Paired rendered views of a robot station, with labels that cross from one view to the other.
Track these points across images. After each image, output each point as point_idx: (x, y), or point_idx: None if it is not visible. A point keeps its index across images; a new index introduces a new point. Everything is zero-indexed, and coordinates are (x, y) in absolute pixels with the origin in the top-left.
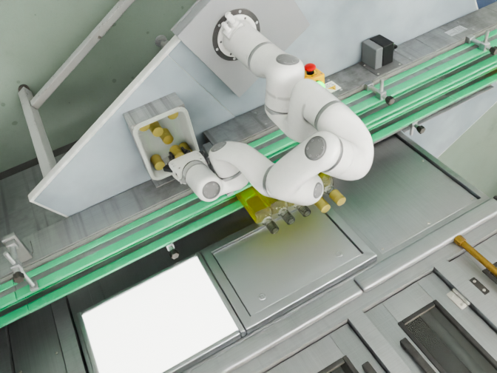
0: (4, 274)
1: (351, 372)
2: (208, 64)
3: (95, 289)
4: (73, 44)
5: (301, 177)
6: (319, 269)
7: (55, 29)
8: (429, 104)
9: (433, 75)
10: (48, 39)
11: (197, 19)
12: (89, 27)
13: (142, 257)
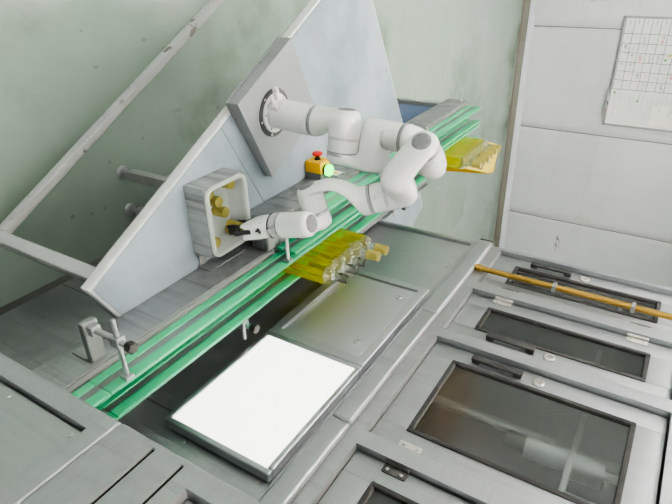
0: (78, 377)
1: (466, 369)
2: (254, 137)
3: (164, 398)
4: (32, 170)
5: (416, 164)
6: (391, 310)
7: (15, 152)
8: None
9: None
10: (5, 163)
11: (251, 91)
12: (51, 151)
13: (201, 359)
